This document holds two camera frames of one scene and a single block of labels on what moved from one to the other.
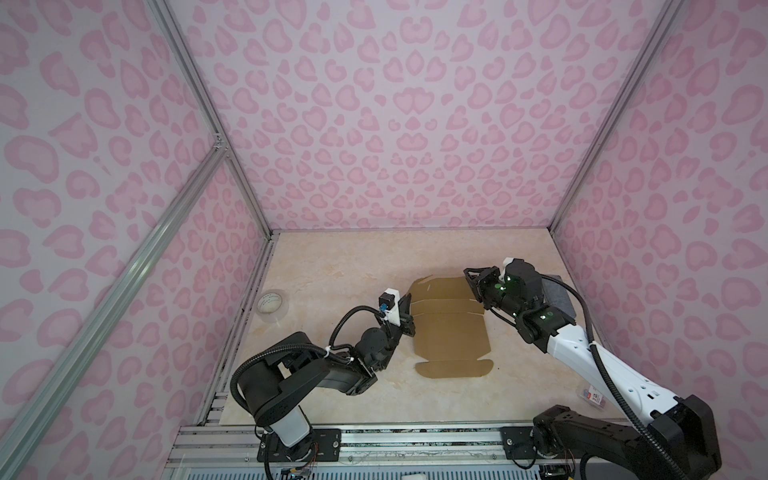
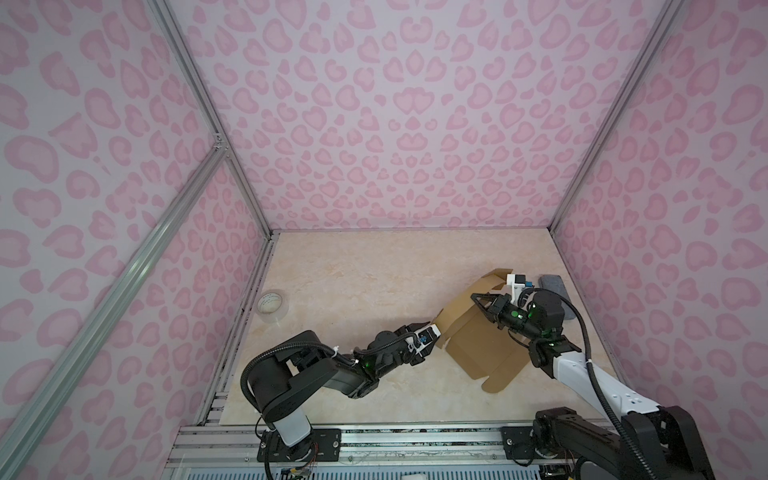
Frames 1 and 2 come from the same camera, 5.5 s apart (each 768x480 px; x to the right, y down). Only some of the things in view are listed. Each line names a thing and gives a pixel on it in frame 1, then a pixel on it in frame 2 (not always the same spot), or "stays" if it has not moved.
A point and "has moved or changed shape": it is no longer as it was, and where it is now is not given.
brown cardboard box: (449, 328) has moved or changed shape
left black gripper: (405, 315) to (402, 332)
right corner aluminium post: (656, 36) stays
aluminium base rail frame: (235, 445) stays
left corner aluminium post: (176, 42) stays
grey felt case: (556, 293) stays
